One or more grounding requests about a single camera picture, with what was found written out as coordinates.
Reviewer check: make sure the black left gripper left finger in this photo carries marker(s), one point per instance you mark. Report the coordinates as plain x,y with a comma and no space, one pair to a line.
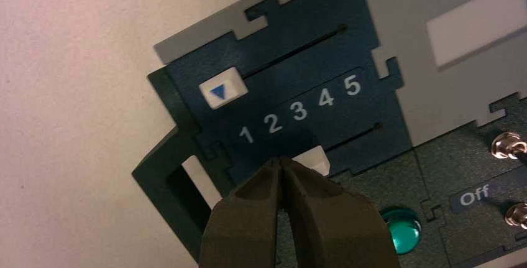
243,225

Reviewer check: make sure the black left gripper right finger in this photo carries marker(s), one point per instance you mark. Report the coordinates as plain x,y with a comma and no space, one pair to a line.
333,229

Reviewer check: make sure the white slider knob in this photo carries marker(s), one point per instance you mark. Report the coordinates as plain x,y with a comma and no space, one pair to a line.
224,89
315,159

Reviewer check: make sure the green push button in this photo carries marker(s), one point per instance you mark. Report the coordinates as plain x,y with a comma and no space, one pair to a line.
401,231

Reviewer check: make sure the teal and grey task box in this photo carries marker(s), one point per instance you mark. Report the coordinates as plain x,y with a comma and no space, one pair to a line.
313,52

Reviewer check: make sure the white rectangular label plate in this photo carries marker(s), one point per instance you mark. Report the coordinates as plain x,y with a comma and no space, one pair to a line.
477,23

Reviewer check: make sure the metal toggle switch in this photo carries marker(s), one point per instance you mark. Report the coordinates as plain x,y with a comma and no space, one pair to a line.
518,216
508,144

